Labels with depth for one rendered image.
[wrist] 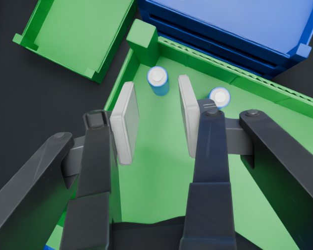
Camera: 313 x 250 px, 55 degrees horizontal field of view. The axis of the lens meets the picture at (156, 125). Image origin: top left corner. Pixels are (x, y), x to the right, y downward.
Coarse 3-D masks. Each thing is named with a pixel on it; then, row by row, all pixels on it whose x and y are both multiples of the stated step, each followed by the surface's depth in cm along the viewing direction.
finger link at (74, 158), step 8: (112, 136) 16; (80, 144) 15; (112, 144) 16; (72, 152) 15; (80, 152) 15; (64, 160) 15; (72, 160) 15; (80, 160) 15; (64, 168) 15; (72, 168) 15; (64, 176) 15
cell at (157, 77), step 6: (156, 66) 26; (150, 72) 26; (156, 72) 25; (162, 72) 26; (150, 78) 26; (156, 78) 25; (162, 78) 26; (150, 84) 26; (156, 84) 26; (162, 84) 26; (168, 84) 29; (156, 90) 28; (162, 90) 28; (168, 90) 31
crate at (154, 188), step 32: (128, 64) 27; (160, 64) 32; (192, 64) 30; (224, 64) 26; (160, 96) 32; (256, 96) 31; (288, 96) 26; (160, 128) 32; (288, 128) 31; (160, 160) 32; (192, 160) 31; (128, 192) 32; (160, 192) 32; (256, 192) 31; (256, 224) 31
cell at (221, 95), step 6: (216, 90) 25; (222, 90) 25; (210, 96) 25; (216, 96) 25; (222, 96) 25; (228, 96) 25; (216, 102) 25; (222, 102) 25; (228, 102) 25; (222, 108) 26
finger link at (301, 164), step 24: (240, 120) 14; (264, 120) 13; (264, 144) 12; (288, 144) 11; (264, 168) 12; (288, 168) 10; (312, 168) 10; (264, 192) 12; (288, 192) 10; (312, 192) 9; (288, 216) 10; (312, 216) 9; (312, 240) 9
